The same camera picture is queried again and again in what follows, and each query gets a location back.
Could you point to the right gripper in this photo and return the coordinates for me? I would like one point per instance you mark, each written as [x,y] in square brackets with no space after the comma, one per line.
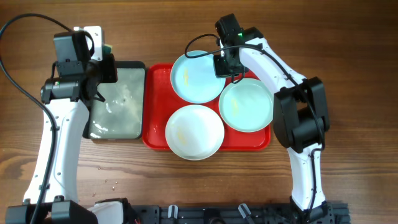
[221,72]

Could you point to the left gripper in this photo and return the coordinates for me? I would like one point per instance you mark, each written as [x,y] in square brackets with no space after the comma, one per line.
[109,62]

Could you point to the green yellow sponge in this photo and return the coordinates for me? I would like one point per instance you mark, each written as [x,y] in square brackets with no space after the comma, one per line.
[107,49]

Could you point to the light blue top plate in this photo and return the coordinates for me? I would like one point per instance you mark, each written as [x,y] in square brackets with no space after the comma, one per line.
[194,79]

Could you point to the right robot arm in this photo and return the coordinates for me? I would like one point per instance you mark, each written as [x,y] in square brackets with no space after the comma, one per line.
[300,112]

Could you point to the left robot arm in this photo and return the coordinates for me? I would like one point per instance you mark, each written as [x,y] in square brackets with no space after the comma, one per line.
[52,195]

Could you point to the light green right plate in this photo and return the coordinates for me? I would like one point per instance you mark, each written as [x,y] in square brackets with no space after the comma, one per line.
[246,106]

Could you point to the black water basin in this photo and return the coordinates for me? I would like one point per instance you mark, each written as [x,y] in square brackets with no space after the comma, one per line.
[120,116]

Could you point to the white front plate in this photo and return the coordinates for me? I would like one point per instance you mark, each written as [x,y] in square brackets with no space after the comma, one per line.
[194,132]

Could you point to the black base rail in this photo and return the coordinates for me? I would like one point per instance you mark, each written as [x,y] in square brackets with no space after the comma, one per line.
[266,214]

